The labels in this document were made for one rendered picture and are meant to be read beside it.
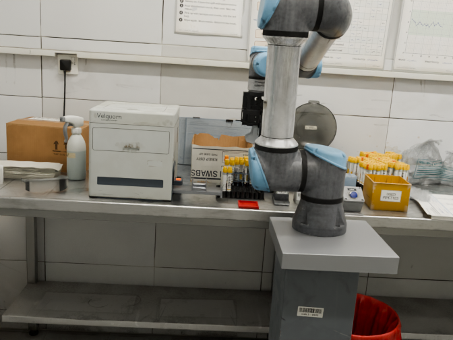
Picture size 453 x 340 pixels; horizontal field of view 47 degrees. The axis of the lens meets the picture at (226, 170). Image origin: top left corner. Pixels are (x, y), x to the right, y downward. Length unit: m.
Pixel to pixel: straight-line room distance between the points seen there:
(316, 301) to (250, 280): 1.14
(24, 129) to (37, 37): 0.46
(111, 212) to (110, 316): 0.68
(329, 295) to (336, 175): 0.32
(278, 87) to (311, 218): 0.36
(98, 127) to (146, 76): 0.66
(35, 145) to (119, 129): 0.53
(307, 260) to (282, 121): 0.36
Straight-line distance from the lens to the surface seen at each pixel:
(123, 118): 1.72
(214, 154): 2.01
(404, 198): 1.90
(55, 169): 2.01
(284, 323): 1.47
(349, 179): 1.90
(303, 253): 1.28
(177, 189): 1.77
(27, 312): 2.38
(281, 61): 1.32
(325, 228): 1.40
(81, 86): 2.39
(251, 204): 1.78
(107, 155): 1.74
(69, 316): 2.33
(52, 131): 2.13
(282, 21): 1.30
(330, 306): 1.47
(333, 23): 1.34
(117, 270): 2.57
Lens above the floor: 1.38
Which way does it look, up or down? 13 degrees down
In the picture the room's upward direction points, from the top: 4 degrees clockwise
